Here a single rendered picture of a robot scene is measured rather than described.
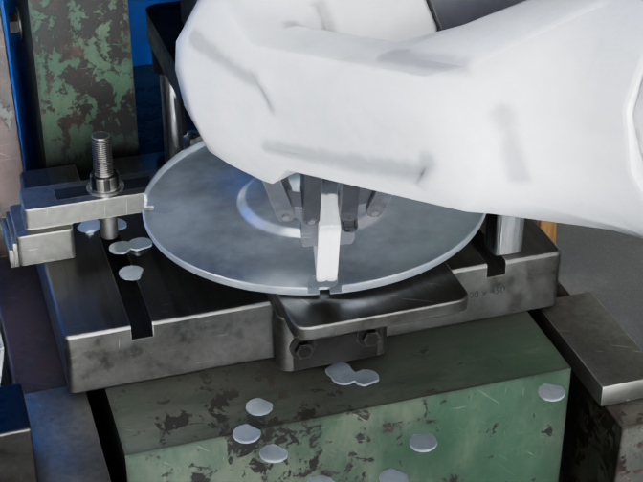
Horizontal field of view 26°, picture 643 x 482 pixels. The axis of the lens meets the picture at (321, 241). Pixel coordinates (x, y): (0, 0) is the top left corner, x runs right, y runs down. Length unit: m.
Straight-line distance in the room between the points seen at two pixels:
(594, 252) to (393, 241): 1.55
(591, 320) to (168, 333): 0.39
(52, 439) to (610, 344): 0.49
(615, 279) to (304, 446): 1.47
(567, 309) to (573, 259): 1.31
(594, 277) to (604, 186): 2.07
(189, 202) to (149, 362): 0.14
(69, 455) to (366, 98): 0.64
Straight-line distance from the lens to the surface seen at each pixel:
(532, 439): 1.26
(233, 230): 1.14
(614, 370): 1.24
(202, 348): 1.20
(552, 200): 0.52
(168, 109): 1.31
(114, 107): 1.42
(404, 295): 1.06
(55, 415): 1.18
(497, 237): 1.25
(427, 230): 1.13
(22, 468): 1.09
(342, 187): 0.94
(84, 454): 1.14
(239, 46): 0.64
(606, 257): 2.63
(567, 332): 1.28
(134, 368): 1.19
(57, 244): 1.25
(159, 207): 1.18
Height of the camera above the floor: 1.36
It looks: 31 degrees down
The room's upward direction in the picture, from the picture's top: straight up
